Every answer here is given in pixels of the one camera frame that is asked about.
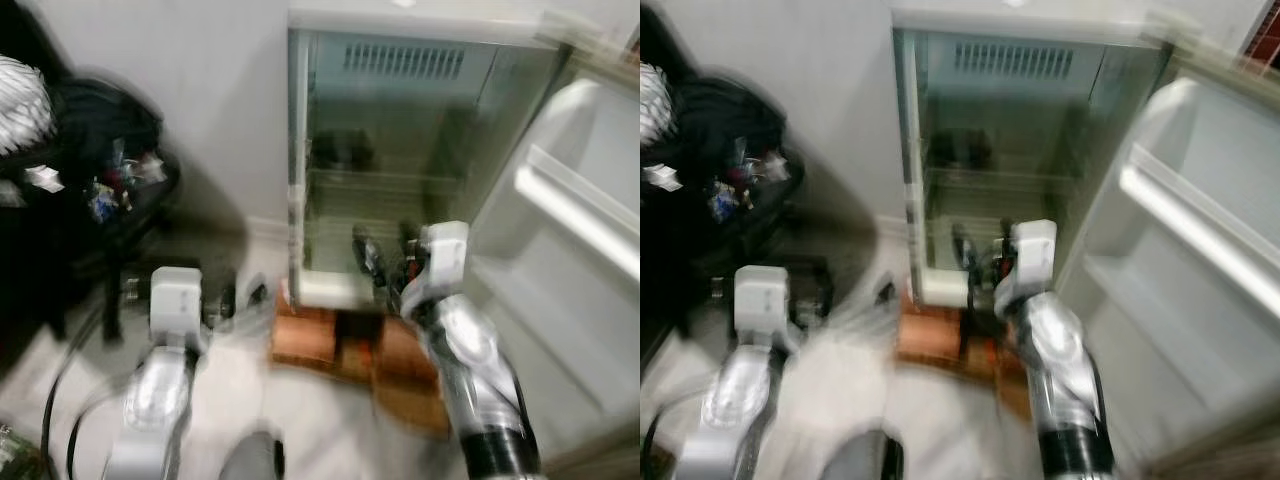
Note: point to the white packet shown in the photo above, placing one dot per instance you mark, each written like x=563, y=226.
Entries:
x=662, y=178
x=44, y=179

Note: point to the dark item inside fridge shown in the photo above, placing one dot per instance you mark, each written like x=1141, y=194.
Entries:
x=957, y=150
x=342, y=150

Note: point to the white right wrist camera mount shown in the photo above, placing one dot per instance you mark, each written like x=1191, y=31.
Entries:
x=1034, y=252
x=445, y=255

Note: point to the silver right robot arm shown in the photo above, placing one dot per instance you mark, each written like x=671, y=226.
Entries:
x=480, y=380
x=1060, y=380

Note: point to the wooden pallet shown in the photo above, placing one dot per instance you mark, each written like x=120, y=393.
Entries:
x=950, y=345
x=350, y=350

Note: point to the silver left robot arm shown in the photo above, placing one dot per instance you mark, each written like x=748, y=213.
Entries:
x=155, y=400
x=735, y=410

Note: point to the mirrored fridge door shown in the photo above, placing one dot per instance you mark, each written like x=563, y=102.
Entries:
x=570, y=260
x=1180, y=280

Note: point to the grey mini fridge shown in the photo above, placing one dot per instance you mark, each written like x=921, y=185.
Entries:
x=400, y=150
x=1010, y=150

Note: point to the blue packet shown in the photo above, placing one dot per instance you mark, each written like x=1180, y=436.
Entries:
x=105, y=204
x=724, y=204

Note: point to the grey robot foot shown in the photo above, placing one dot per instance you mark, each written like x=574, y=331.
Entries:
x=252, y=458
x=865, y=458

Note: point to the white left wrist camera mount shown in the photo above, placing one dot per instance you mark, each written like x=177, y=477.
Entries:
x=174, y=300
x=762, y=300

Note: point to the white striped bag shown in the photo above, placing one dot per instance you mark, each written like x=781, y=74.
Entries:
x=20, y=105
x=652, y=105

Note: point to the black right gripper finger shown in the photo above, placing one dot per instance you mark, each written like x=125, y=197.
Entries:
x=366, y=250
x=963, y=248

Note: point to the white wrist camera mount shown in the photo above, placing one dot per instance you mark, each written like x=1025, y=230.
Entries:
x=1034, y=252
x=174, y=300
x=445, y=255
x=762, y=300

